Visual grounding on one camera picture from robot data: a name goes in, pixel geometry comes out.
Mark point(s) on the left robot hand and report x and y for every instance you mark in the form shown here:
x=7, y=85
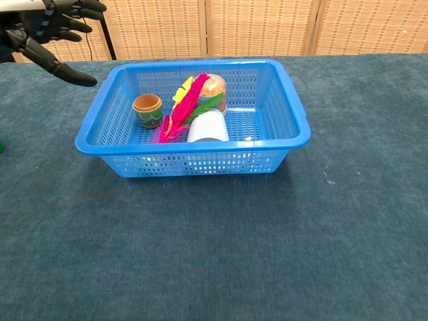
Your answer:
x=60, y=23

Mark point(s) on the bamboo folding screen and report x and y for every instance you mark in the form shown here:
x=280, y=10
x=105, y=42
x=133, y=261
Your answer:
x=261, y=26

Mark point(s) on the blue plastic mesh basket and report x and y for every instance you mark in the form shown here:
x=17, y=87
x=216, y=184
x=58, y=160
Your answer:
x=267, y=157

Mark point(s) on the clear jar with orange contents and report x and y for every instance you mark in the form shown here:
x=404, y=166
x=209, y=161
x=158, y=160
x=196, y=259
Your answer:
x=212, y=88

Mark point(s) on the small painted terracotta pot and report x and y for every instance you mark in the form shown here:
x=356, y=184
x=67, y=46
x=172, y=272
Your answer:
x=147, y=113

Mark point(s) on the teal carpet table cover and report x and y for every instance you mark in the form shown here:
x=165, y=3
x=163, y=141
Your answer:
x=200, y=250

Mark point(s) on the colourful feather shuttlecock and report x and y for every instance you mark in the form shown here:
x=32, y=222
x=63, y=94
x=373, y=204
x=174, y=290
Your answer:
x=182, y=107

